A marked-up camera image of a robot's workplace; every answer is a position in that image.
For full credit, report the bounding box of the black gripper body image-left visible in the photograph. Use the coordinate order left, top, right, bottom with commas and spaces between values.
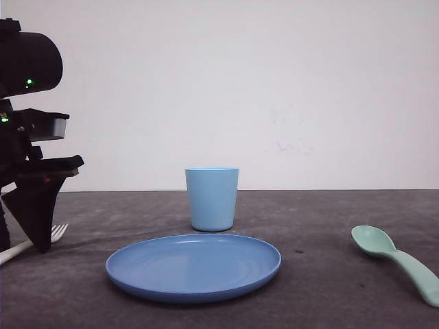
1, 99, 84, 184

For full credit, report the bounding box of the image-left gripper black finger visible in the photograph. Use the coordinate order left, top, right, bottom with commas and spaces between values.
2, 175, 66, 253
0, 204, 10, 252

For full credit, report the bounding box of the white plastic fork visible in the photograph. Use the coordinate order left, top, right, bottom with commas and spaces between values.
1, 223, 69, 265

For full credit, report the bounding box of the mint green plastic spoon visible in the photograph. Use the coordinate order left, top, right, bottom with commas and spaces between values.
351, 225, 438, 308

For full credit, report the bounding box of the blue plastic plate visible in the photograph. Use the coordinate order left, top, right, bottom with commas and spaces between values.
106, 234, 282, 304

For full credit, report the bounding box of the light blue plastic cup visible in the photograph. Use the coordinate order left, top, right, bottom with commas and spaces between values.
185, 167, 239, 232

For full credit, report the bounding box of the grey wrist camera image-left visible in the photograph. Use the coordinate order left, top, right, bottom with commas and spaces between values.
21, 108, 70, 142

